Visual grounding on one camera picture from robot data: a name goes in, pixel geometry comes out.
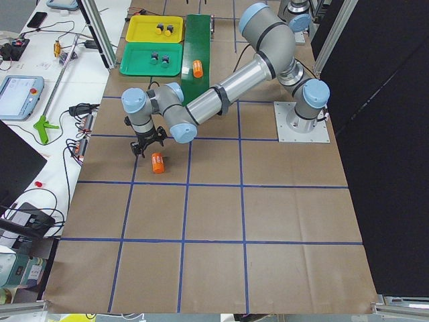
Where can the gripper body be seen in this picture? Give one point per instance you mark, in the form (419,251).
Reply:
(147,137)

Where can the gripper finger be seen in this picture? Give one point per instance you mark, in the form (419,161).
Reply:
(139,151)

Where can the orange cylinder labelled 4680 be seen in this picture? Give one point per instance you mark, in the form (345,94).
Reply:
(157,163)

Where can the green push button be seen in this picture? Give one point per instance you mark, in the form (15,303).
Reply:
(154,58)
(165,62)

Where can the yellow push button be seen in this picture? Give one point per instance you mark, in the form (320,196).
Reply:
(159,28)
(169,30)

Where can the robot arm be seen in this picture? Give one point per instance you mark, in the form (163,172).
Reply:
(155,113)
(295,13)

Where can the black power adapter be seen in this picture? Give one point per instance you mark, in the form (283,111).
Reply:
(82,108)

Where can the green plastic tray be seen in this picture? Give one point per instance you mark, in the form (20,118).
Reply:
(136,57)

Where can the green conveyor belt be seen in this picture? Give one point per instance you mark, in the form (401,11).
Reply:
(196,47)

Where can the yellow plastic tray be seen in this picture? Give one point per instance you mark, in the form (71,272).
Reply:
(142,28)

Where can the black monitor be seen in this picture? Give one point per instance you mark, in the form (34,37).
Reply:
(20,164)

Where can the teach pendant with screen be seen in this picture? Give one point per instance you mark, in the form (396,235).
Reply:
(19,96)

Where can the black smartphone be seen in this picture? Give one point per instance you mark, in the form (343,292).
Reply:
(37,19)

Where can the green handled reacher grabber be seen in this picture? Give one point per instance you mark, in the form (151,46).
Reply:
(43,124)

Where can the black box with cables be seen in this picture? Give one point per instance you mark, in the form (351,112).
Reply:
(28,221)

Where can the aluminium frame post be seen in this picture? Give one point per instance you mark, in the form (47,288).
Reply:
(97,29)

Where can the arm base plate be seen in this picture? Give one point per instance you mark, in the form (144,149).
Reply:
(293,129)

